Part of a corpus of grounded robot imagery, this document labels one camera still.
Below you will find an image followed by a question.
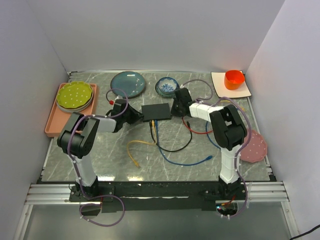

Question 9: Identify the red ethernet cable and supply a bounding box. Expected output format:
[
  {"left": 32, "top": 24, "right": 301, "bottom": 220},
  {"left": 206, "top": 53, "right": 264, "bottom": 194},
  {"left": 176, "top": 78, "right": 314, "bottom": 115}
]
[{"left": 181, "top": 116, "right": 213, "bottom": 135}]

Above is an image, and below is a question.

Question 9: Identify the black ethernet cable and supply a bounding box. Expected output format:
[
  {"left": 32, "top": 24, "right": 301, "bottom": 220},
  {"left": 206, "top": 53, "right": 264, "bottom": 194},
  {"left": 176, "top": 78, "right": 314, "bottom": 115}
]
[{"left": 149, "top": 120, "right": 193, "bottom": 153}]

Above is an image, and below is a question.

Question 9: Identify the white square plate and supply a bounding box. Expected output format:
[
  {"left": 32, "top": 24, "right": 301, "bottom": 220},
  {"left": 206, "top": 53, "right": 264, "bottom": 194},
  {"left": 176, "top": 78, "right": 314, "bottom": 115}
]
[{"left": 211, "top": 70, "right": 252, "bottom": 99}]

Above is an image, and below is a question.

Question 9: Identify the black power cord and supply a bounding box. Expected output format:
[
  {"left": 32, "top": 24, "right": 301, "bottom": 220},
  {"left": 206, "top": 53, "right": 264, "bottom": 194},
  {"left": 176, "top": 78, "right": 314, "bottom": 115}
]
[{"left": 289, "top": 224, "right": 320, "bottom": 240}]

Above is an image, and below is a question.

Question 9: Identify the pink dotted plate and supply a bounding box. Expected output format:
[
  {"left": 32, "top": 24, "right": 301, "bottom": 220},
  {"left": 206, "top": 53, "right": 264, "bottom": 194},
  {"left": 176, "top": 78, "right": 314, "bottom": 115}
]
[{"left": 240, "top": 129, "right": 268, "bottom": 163}]

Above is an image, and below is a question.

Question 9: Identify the dark teal round plate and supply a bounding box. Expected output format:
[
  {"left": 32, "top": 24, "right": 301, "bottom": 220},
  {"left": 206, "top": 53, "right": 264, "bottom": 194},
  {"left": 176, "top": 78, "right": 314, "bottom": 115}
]
[{"left": 110, "top": 71, "right": 147, "bottom": 99}]

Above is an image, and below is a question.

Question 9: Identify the blue patterned saucer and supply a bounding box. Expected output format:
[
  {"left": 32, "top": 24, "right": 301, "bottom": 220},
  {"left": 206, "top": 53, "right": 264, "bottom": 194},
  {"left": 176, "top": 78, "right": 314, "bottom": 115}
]
[{"left": 155, "top": 83, "right": 180, "bottom": 99}]

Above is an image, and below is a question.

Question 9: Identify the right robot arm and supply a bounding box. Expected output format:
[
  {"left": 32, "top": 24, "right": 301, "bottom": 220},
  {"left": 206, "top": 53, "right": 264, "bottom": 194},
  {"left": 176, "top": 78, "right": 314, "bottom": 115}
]
[{"left": 171, "top": 88, "right": 250, "bottom": 200}]

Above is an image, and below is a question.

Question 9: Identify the black network switch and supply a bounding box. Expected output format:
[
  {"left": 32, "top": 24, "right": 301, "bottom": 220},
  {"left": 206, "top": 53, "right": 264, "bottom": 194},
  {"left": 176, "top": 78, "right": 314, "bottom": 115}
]
[{"left": 141, "top": 103, "right": 172, "bottom": 122}]

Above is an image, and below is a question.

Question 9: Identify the green dotted plate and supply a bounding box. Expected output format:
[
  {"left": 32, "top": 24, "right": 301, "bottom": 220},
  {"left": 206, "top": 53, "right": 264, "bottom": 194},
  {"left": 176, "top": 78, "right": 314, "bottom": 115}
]
[{"left": 56, "top": 81, "right": 93, "bottom": 109}]

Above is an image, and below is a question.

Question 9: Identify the grey plate under green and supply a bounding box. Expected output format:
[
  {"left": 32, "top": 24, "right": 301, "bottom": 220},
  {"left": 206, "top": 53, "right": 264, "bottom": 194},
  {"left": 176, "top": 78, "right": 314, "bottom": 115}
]
[{"left": 57, "top": 96, "right": 93, "bottom": 113}]

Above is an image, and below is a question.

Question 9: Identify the blue white porcelain bowl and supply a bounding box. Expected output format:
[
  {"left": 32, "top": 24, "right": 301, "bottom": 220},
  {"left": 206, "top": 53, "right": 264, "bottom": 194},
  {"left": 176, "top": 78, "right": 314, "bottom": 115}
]
[{"left": 156, "top": 77, "right": 179, "bottom": 95}]

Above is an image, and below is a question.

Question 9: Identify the orange plastic cup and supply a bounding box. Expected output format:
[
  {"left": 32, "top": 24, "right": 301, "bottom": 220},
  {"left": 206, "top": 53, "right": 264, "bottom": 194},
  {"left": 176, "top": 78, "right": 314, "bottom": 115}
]
[{"left": 224, "top": 70, "right": 245, "bottom": 90}]

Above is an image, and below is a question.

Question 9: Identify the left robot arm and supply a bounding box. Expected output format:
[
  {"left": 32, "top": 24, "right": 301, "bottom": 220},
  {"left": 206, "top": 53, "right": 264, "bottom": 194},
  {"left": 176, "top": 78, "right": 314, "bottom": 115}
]
[{"left": 57, "top": 99, "right": 144, "bottom": 201}]

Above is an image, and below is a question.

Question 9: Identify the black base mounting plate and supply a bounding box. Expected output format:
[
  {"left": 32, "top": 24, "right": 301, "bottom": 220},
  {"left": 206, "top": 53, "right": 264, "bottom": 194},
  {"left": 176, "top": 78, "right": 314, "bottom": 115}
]
[{"left": 69, "top": 180, "right": 246, "bottom": 213}]

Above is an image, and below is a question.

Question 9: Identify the pink rectangular tray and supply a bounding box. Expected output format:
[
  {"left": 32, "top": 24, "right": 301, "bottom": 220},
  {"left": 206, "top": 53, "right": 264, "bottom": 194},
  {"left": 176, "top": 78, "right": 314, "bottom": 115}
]
[{"left": 44, "top": 83, "right": 99, "bottom": 137}]

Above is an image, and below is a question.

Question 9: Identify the aluminium frame rail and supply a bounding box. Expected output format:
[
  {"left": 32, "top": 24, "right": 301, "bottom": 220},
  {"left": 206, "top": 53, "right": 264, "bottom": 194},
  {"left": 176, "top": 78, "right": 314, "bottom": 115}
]
[{"left": 24, "top": 182, "right": 289, "bottom": 205}]

